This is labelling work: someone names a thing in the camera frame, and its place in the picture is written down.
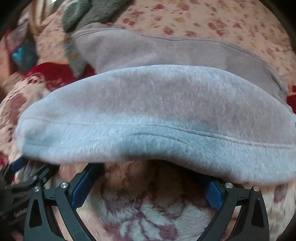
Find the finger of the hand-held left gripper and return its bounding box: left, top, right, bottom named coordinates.
left=13, top=165, right=52, bottom=189
left=0, top=157, right=30, bottom=184

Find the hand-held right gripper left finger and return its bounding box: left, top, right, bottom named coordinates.
left=24, top=162, right=103, bottom=241

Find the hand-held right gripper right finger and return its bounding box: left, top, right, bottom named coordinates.
left=202, top=178, right=270, bottom=241

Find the light blue towel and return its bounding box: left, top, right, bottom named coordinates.
left=17, top=23, right=296, bottom=186

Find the red floral blanket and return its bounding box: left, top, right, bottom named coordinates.
left=0, top=62, right=296, bottom=241

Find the blue cloth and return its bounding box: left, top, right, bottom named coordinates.
left=11, top=44, right=39, bottom=71

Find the beige quilt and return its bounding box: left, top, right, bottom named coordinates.
left=29, top=0, right=62, bottom=36

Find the dark grey plush garment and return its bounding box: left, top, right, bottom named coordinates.
left=62, top=0, right=135, bottom=77

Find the pink floral bed sheet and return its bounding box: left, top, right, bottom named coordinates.
left=32, top=0, right=296, bottom=93

